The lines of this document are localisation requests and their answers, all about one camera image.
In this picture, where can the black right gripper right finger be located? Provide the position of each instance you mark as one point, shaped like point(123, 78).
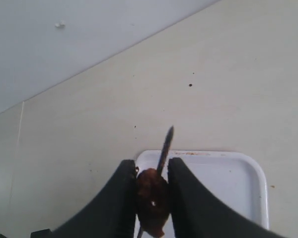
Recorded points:
point(197, 213)

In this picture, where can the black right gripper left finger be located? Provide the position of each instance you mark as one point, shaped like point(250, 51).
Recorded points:
point(110, 214)

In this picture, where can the red-brown food ball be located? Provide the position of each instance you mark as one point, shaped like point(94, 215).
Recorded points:
point(151, 198)

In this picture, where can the thin metal skewer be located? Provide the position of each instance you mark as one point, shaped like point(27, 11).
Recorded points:
point(165, 151)

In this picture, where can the white rectangular plastic tray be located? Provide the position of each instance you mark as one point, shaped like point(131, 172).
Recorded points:
point(235, 178)

